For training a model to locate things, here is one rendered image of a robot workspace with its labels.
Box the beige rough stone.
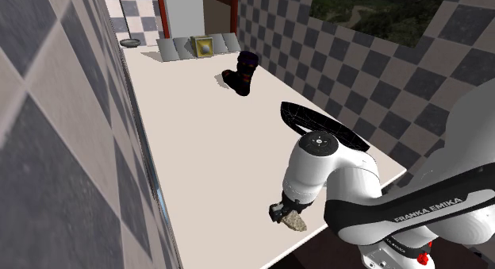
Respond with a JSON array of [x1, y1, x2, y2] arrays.
[[281, 209, 308, 232]]

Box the black shallow dish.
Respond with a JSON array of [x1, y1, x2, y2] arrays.
[[280, 101, 371, 153]]

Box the dark striped boot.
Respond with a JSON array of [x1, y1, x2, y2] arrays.
[[221, 50, 260, 98]]

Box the yellow square box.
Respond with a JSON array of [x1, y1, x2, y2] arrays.
[[190, 35, 215, 59]]

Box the grey ribbed panel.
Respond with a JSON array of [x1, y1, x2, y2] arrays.
[[155, 32, 243, 63]]

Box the window with green landscape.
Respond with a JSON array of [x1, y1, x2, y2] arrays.
[[309, 0, 452, 49]]

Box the red framed doorway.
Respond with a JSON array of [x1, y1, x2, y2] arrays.
[[155, 0, 240, 40]]

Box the grey small bowl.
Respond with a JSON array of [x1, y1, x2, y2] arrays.
[[119, 37, 142, 49]]

